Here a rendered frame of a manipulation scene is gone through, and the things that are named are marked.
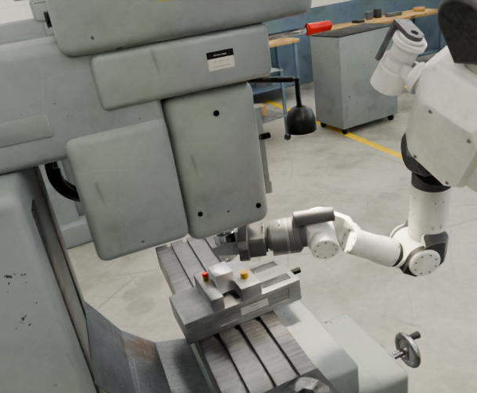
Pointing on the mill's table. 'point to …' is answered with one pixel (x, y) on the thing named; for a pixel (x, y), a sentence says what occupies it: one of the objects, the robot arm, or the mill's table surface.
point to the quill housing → (217, 157)
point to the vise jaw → (246, 288)
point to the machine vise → (232, 301)
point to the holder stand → (305, 384)
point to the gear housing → (181, 65)
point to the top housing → (154, 20)
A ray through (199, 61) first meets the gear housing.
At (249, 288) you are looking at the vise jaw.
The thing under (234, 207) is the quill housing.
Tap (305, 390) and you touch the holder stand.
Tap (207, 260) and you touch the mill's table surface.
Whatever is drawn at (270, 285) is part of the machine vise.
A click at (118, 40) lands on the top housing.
